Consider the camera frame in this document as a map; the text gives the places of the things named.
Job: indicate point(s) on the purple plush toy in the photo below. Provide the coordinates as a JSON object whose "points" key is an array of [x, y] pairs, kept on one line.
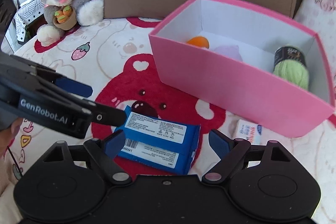
{"points": [[229, 51]]}

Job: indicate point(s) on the orange egg-shaped sponge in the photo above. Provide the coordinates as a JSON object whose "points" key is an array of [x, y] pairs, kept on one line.
{"points": [[199, 41]]}

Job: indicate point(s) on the blue wet wipes pack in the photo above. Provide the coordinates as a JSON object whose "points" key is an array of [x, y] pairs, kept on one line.
{"points": [[159, 144]]}

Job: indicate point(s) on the person's left hand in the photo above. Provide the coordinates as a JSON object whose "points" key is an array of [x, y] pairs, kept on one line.
{"points": [[7, 135]]}

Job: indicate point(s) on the small white tissue pack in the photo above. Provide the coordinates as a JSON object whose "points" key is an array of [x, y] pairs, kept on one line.
{"points": [[249, 131]]}

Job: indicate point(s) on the green yarn ball black label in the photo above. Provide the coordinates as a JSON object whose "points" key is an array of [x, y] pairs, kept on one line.
{"points": [[290, 65]]}

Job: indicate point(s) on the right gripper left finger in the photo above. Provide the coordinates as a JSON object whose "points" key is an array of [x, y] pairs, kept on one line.
{"points": [[102, 154]]}

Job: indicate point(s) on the pink storage box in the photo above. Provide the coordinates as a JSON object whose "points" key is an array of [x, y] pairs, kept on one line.
{"points": [[247, 88]]}

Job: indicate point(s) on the cartoon bear bed blanket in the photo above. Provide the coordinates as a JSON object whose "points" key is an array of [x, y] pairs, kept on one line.
{"points": [[114, 58]]}

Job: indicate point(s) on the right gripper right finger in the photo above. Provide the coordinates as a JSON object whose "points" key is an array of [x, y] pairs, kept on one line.
{"points": [[231, 153]]}

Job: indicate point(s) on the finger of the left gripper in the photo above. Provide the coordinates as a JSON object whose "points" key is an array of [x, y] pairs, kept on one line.
{"points": [[74, 87], [103, 114]]}

